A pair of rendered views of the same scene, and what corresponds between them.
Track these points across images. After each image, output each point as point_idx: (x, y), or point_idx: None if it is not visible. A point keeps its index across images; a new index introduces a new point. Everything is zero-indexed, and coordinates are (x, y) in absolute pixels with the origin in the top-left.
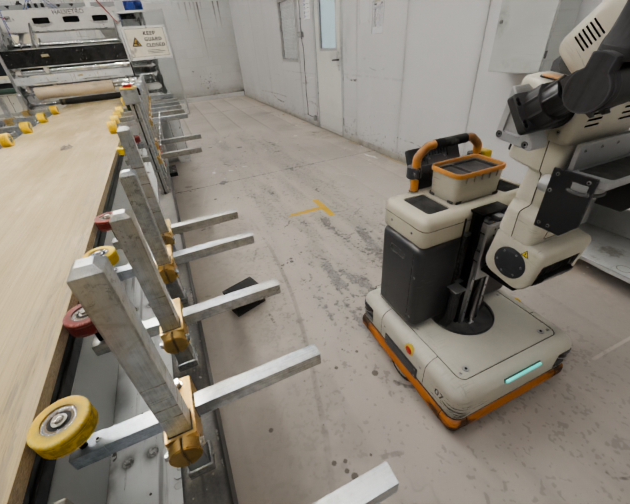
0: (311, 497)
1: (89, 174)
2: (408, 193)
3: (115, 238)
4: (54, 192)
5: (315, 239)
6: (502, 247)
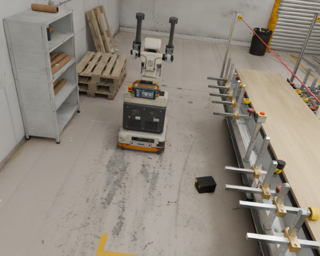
0: (201, 136)
1: (277, 139)
2: (159, 97)
3: (250, 116)
4: (282, 131)
5: (141, 212)
6: (157, 87)
